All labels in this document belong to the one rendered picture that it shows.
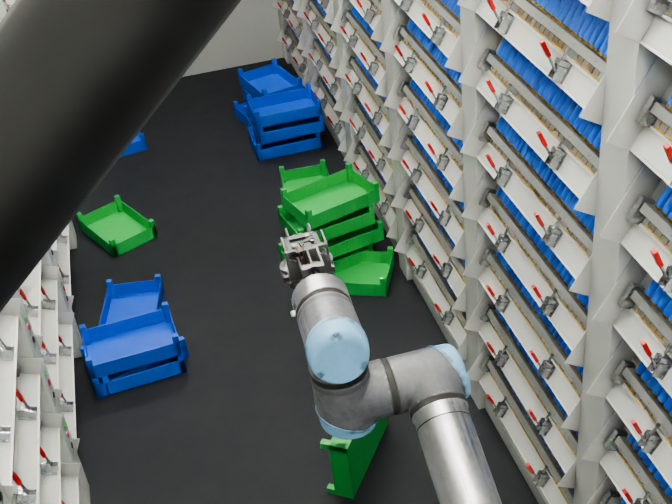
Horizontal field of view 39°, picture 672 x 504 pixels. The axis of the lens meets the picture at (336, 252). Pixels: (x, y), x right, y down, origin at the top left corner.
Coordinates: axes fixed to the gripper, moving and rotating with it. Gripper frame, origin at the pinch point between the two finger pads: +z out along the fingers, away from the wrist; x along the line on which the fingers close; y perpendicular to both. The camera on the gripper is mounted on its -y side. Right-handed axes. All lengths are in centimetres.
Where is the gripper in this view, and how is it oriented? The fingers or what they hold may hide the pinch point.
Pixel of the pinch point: (298, 242)
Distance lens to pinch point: 167.0
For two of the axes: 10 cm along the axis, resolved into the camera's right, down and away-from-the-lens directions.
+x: -9.7, 2.3, -1.0
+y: -1.4, -8.3, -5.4
